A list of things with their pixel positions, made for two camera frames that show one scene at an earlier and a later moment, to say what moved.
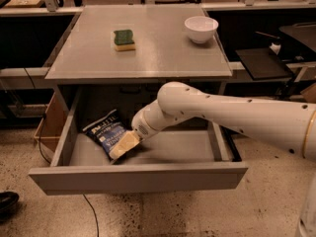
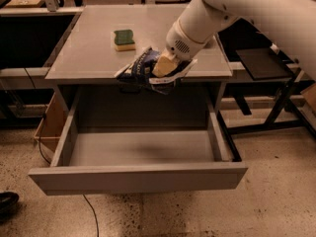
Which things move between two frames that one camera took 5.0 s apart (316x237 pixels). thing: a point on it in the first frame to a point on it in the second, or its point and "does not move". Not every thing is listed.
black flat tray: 263,64 does not move
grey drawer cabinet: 118,56 does not move
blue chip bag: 107,130 to 137,74
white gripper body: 140,127 to 178,43
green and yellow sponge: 123,40 does not move
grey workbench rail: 26,78 does not move
